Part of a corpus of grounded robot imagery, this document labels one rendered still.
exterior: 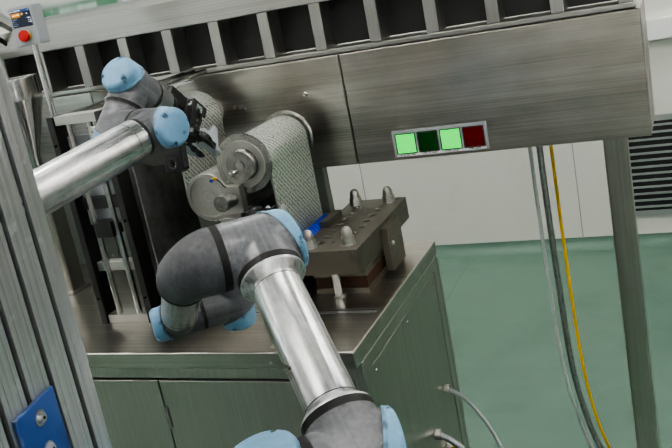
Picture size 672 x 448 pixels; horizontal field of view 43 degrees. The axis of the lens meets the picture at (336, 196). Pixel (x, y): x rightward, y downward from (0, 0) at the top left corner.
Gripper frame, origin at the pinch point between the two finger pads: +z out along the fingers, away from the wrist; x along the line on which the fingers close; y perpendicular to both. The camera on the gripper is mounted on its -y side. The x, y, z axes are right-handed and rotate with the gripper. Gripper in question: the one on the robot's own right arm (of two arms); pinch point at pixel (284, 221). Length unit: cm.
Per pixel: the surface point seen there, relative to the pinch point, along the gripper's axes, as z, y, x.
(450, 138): 29.4, 9.7, -35.9
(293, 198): 6.5, 3.7, -0.2
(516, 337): 157, -109, -15
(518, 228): 263, -96, 0
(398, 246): 15.8, -13.8, -22.0
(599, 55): 30, 25, -74
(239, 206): -6.1, 6.4, 7.9
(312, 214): 15.3, -3.5, -0.3
